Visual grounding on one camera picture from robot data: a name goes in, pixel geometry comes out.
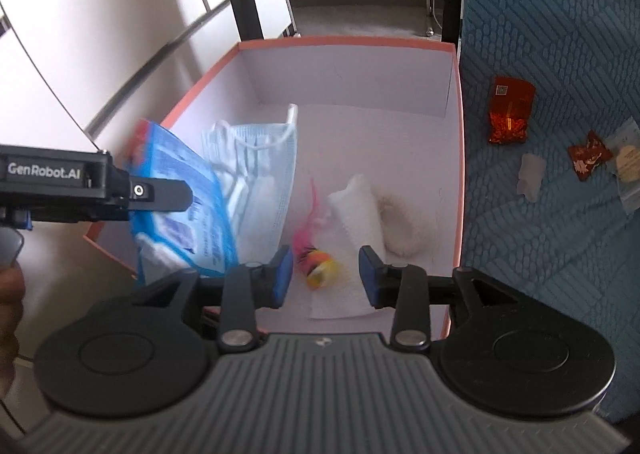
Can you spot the pink feather yellow toy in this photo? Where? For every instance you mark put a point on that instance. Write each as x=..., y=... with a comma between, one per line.
x=320, y=274

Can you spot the blue face mask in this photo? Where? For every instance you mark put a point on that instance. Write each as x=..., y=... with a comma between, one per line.
x=265, y=184

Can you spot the person's left hand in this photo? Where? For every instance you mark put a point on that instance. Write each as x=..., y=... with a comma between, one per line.
x=11, y=314

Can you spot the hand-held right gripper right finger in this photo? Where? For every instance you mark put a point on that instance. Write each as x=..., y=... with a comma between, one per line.
x=367, y=279

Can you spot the blue printed plastic packet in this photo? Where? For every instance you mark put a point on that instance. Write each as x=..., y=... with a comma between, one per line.
x=165, y=154

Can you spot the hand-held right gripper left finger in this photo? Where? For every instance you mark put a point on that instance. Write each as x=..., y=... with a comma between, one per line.
x=282, y=279

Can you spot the blue patterned sofa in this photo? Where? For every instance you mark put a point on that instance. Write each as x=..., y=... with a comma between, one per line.
x=550, y=9

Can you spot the small white crumpled wrapper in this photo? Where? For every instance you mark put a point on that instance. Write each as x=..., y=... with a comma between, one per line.
x=532, y=174

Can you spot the small red candy packet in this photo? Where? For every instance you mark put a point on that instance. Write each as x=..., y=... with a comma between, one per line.
x=590, y=159

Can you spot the pink cardboard box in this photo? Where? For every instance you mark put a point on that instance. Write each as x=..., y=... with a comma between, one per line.
x=375, y=144

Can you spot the white folded tissue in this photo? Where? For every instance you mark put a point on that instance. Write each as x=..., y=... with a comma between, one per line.
x=357, y=214

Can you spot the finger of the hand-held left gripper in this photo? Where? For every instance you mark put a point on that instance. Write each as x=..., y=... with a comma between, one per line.
x=160, y=194

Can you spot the clear plastic bag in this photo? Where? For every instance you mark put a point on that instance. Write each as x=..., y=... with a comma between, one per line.
x=627, y=159

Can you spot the red foil snack packet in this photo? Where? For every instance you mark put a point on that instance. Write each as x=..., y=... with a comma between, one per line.
x=510, y=104

